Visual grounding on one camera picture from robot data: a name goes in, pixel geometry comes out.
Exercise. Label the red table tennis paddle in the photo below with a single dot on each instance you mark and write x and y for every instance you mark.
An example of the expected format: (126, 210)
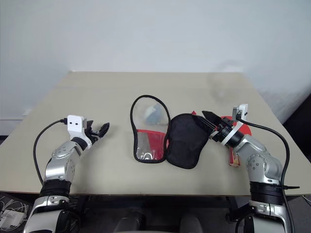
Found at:
(245, 129)

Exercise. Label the black and red paddle case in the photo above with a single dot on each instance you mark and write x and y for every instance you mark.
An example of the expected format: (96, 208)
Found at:
(184, 145)

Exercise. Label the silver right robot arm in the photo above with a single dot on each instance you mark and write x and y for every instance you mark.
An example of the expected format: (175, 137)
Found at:
(262, 160)

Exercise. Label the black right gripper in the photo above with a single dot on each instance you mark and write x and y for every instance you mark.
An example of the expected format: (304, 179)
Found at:
(222, 126)

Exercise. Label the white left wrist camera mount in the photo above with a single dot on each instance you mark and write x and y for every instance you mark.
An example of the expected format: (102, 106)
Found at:
(74, 126)

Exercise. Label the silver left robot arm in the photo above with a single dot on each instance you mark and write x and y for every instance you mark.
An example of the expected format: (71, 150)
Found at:
(58, 167)

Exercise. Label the black cabinet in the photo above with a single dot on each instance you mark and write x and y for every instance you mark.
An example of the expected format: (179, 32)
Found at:
(300, 121)

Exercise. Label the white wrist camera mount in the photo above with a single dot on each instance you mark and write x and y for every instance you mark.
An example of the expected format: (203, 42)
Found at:
(74, 126)
(243, 110)

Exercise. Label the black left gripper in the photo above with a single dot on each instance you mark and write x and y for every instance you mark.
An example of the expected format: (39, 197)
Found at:
(89, 127)

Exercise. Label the white power adapter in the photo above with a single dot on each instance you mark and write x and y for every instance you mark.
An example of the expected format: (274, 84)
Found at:
(12, 222)

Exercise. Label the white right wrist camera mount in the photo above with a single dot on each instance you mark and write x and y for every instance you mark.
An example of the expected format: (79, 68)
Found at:
(243, 110)

